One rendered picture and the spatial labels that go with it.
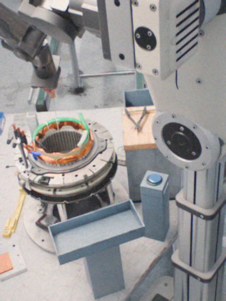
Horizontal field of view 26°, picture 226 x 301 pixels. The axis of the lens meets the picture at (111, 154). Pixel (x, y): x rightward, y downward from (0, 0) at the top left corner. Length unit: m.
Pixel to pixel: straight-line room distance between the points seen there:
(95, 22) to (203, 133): 0.36
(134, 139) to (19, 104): 2.21
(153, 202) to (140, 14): 0.95
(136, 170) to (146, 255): 0.28
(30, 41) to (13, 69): 2.99
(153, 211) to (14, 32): 0.73
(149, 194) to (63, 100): 2.25
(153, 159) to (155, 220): 0.21
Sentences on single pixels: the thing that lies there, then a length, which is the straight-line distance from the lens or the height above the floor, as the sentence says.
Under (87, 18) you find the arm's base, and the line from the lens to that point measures 0.70.
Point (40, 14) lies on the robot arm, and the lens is 0.77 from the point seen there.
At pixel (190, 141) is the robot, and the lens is 0.99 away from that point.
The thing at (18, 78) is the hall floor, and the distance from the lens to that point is 4.01.
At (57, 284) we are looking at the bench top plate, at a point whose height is 0.78.
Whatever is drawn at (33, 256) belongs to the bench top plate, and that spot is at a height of 0.78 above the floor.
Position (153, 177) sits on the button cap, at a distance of 1.47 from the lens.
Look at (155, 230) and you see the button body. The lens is 1.61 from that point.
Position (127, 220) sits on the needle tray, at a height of 1.03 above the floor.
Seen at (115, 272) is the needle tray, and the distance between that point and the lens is 1.46.
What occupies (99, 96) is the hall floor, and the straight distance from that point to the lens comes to 3.63.
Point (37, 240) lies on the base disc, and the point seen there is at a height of 0.80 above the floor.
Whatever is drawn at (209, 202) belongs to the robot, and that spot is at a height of 1.20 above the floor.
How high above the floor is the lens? 2.09
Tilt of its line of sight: 42 degrees down
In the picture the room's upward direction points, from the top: 7 degrees counter-clockwise
